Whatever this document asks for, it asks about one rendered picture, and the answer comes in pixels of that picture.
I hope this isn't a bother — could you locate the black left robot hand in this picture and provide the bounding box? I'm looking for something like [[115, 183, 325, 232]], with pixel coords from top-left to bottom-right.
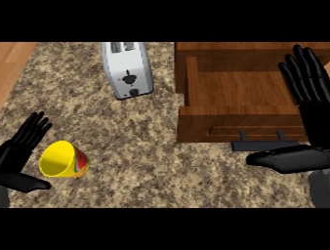
[[0, 111, 54, 193]]

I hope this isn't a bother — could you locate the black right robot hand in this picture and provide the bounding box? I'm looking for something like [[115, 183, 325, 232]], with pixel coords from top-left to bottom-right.
[[244, 44, 330, 174]]

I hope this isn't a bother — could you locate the yellow cup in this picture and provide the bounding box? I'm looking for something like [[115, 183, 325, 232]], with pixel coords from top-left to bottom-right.
[[37, 140, 90, 179]]

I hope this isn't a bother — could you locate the brown wooden drawer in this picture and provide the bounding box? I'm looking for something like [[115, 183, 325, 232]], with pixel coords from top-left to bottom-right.
[[174, 56, 311, 144]]

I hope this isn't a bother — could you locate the brown wooden cabinet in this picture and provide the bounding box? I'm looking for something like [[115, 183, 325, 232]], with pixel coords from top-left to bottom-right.
[[173, 42, 330, 95]]

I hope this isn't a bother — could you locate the silver toaster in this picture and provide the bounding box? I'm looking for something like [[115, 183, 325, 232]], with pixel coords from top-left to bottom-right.
[[98, 42, 155, 101]]

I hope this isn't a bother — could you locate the dark grey drawer handle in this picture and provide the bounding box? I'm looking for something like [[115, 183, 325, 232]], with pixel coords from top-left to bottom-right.
[[230, 130, 300, 152]]

